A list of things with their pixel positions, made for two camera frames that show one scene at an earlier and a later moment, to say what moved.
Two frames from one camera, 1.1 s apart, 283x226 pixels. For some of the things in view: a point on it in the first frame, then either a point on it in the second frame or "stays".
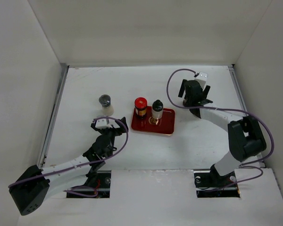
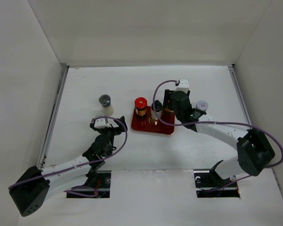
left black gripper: [121, 123] stays
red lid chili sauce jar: [140, 104] stays
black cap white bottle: [157, 109] stays
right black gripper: [205, 91] to [167, 97]
